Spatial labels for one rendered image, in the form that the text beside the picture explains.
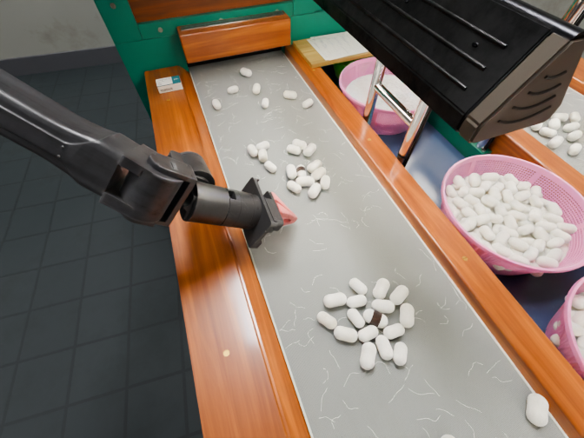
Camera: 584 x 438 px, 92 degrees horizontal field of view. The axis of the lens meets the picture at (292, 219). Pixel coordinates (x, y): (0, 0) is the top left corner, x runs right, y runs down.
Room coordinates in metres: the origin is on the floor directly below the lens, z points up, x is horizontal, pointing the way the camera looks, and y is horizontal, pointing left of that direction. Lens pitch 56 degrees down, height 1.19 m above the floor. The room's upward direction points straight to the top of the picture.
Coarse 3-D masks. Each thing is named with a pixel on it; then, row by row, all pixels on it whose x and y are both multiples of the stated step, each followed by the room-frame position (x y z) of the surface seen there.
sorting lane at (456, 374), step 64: (256, 64) 0.87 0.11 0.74; (256, 128) 0.57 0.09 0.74; (320, 128) 0.57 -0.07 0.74; (320, 192) 0.37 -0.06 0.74; (384, 192) 0.37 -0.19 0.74; (256, 256) 0.22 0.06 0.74; (320, 256) 0.22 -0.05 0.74; (384, 256) 0.22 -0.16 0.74; (448, 320) 0.12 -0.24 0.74; (320, 384) 0.03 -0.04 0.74; (384, 384) 0.03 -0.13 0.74; (448, 384) 0.03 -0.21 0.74; (512, 384) 0.03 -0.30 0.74
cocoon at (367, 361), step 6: (366, 342) 0.08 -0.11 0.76; (366, 348) 0.07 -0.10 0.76; (372, 348) 0.07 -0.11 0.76; (366, 354) 0.07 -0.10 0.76; (372, 354) 0.07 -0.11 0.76; (360, 360) 0.06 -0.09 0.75; (366, 360) 0.06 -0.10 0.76; (372, 360) 0.06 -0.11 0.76; (366, 366) 0.05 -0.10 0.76; (372, 366) 0.05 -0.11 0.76
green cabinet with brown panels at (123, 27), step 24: (96, 0) 0.78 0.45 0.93; (120, 0) 0.80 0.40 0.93; (144, 0) 0.83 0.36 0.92; (168, 0) 0.85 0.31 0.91; (192, 0) 0.87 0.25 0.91; (216, 0) 0.89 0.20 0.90; (240, 0) 0.91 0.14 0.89; (264, 0) 0.94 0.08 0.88; (288, 0) 0.96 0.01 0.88; (312, 0) 0.97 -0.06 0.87; (120, 24) 0.79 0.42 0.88; (144, 24) 0.81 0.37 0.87; (168, 24) 0.83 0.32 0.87
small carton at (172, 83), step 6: (162, 78) 0.72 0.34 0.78; (168, 78) 0.72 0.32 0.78; (174, 78) 0.72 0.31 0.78; (156, 84) 0.69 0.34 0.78; (162, 84) 0.69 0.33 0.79; (168, 84) 0.69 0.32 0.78; (174, 84) 0.69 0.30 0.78; (180, 84) 0.70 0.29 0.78; (162, 90) 0.68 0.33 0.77; (168, 90) 0.69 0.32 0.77; (174, 90) 0.69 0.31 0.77
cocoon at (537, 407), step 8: (528, 400) 0.01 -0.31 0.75; (536, 400) 0.01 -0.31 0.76; (544, 400) 0.01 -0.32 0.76; (528, 408) 0.00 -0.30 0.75; (536, 408) 0.00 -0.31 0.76; (544, 408) 0.00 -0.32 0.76; (528, 416) 0.00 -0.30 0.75; (536, 416) 0.00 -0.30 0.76; (544, 416) 0.00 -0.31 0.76; (536, 424) -0.01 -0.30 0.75; (544, 424) -0.01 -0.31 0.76
